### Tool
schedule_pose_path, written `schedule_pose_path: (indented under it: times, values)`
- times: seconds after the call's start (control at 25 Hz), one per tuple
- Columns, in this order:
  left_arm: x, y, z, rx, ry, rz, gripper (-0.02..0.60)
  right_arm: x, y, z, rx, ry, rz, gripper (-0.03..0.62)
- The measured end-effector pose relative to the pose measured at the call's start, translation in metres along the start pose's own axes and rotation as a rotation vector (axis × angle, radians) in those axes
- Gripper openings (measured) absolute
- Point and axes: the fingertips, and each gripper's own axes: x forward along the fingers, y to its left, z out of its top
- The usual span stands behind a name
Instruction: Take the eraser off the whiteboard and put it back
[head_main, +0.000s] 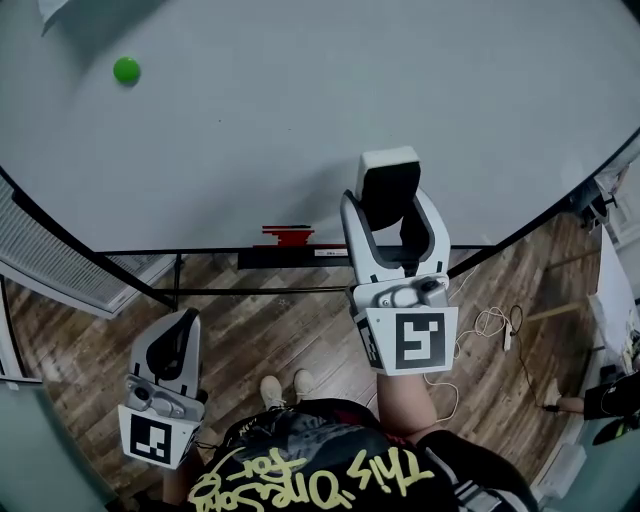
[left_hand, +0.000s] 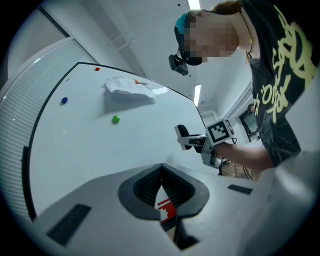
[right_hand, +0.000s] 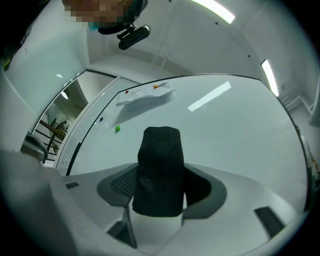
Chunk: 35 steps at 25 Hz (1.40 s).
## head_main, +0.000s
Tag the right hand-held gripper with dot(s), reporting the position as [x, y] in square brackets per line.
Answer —
[420, 340]

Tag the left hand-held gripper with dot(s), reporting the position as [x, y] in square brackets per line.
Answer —
[150, 435]

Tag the black whiteboard eraser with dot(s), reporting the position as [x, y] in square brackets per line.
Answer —
[387, 195]

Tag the person's right forearm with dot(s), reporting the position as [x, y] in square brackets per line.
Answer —
[402, 405]

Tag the person's left forearm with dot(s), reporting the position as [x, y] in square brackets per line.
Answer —
[177, 480]

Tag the white whiteboard on black stand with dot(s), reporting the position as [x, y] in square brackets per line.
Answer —
[300, 100]

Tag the person's left white shoe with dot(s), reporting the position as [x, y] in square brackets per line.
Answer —
[271, 392]

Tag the person's white shoe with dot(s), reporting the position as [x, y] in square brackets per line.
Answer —
[271, 392]
[304, 384]

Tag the person's right white shoe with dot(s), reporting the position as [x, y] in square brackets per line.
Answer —
[304, 384]

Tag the white power strip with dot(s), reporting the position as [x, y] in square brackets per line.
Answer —
[508, 336]

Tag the glass partition with white blinds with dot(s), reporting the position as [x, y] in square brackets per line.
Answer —
[60, 260]

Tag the frosted glass panel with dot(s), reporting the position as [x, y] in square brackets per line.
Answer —
[35, 450]

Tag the wooden slat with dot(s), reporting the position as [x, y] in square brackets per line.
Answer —
[555, 311]
[572, 260]

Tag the person's black printed t-shirt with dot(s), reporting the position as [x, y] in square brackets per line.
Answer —
[325, 465]

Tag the black office chair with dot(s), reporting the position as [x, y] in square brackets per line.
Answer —
[597, 210]

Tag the white desk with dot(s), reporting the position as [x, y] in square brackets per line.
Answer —
[615, 300]

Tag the white floor box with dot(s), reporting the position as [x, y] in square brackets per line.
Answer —
[562, 467]

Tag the green round magnet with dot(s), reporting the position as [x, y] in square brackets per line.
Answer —
[126, 70]

